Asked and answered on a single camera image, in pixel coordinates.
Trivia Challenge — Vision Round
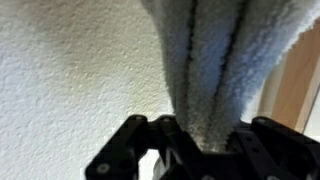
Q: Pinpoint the white terry towel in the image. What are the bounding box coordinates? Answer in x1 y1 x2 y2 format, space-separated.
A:
140 0 320 152

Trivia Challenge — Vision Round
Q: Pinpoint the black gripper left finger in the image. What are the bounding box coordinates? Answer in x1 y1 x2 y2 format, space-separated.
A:
85 115 200 180

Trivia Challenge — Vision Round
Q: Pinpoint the wood framed wall mirror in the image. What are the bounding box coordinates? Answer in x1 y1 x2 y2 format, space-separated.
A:
258 19 320 132

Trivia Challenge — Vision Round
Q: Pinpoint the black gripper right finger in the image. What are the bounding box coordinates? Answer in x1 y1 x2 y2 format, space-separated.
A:
229 116 320 180

